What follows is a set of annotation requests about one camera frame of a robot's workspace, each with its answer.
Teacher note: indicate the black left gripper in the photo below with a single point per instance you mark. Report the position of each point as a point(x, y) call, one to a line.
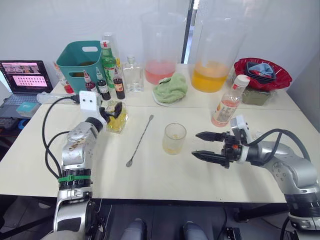
point(106, 114)

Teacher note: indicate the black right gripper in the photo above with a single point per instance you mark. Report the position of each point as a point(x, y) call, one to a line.
point(231, 151)

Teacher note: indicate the square glass bottle yellow liquid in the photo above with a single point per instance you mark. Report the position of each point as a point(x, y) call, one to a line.
point(119, 123)

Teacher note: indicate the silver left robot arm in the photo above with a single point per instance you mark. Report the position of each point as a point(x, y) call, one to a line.
point(75, 150)

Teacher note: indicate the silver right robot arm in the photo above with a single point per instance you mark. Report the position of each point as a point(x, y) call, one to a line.
point(295, 170)

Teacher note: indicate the small bottle brown syrup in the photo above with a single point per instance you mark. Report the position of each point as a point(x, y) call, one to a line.
point(119, 86)

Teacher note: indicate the small bottle black syrup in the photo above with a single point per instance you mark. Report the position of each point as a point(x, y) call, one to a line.
point(103, 87)

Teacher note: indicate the ribbed drinking glass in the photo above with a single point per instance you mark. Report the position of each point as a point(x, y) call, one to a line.
point(175, 140)

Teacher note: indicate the long metal bar spoon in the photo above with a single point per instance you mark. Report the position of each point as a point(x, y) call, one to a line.
point(141, 140)

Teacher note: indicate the small bottle red syrup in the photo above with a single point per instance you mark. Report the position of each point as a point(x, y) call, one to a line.
point(89, 83)

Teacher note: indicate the empty clear square bottle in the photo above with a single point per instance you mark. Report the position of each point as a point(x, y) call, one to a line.
point(133, 75)

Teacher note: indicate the plastic juice bottle white cap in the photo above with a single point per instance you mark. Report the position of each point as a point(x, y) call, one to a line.
point(227, 105)

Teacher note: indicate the green glass bottle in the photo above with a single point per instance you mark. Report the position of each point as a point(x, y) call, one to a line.
point(108, 62)

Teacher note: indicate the small clear bottle red base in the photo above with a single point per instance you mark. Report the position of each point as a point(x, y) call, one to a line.
point(65, 83)

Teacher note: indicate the large pitcher pink liquid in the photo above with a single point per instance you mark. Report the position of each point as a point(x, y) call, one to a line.
point(160, 50)

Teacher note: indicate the large pitcher orange liquid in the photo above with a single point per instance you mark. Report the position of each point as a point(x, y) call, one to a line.
point(212, 62)

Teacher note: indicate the black square tray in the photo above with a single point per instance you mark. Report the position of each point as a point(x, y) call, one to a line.
point(260, 75)

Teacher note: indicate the white plate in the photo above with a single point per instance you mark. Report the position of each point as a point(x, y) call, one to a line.
point(160, 103)

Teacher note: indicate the green towel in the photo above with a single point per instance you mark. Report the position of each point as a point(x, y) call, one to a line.
point(172, 87)

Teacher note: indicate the clear plastic tube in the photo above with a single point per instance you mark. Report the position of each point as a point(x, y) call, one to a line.
point(55, 97)

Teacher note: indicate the teal plastic bin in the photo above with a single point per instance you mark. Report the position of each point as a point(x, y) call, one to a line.
point(75, 62)

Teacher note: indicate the olive green container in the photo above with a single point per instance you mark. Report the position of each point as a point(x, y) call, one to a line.
point(257, 96)

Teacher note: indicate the tall clear plastic cup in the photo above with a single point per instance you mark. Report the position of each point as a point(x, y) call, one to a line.
point(111, 40)

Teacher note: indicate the green zip tie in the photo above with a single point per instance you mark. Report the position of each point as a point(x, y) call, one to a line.
point(72, 178)

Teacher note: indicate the dark rounded shape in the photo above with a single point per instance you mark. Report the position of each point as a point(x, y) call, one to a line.
point(133, 228)
point(193, 230)

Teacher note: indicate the small teal box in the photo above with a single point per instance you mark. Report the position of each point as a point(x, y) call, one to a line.
point(26, 108)

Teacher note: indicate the blue cloth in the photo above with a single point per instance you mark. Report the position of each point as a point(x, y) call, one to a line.
point(263, 68)

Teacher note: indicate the open laptop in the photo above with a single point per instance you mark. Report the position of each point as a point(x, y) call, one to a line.
point(25, 80)

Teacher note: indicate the red mesh basket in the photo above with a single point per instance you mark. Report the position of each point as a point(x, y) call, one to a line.
point(282, 77)

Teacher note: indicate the black game controller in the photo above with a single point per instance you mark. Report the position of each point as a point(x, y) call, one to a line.
point(7, 123)

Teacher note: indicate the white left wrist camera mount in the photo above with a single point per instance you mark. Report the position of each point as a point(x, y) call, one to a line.
point(88, 101)

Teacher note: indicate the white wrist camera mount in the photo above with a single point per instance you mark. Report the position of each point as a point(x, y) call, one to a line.
point(237, 124)
point(88, 101)

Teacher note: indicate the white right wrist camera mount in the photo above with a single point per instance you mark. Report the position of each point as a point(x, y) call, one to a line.
point(237, 124)

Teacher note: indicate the dark window frame post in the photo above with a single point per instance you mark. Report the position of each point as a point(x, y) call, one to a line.
point(190, 30)

